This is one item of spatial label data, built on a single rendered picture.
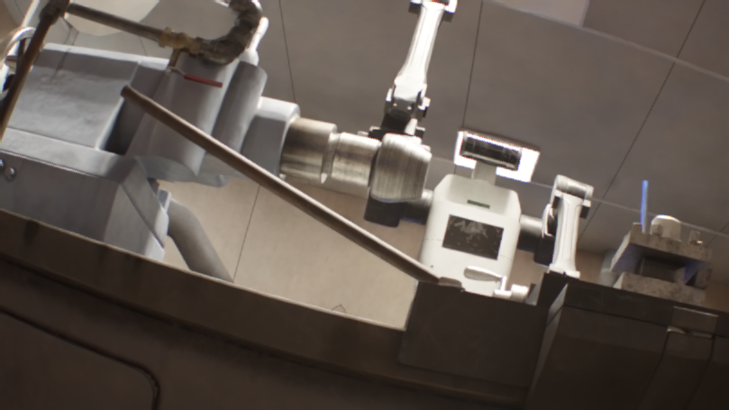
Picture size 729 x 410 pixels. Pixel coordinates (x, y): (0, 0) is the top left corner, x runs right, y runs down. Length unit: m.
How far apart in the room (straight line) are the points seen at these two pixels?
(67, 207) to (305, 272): 7.45
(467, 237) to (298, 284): 6.21
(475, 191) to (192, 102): 1.42
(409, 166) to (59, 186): 0.48
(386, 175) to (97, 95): 0.43
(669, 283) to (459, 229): 1.06
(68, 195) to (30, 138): 0.14
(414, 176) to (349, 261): 7.33
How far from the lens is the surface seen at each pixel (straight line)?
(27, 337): 1.08
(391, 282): 8.57
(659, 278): 1.52
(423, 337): 0.97
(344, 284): 8.57
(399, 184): 1.29
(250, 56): 1.32
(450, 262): 2.41
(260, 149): 1.30
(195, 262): 6.89
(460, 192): 2.54
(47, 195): 1.24
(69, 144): 1.29
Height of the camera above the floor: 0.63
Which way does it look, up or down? 18 degrees up
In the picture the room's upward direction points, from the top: 15 degrees clockwise
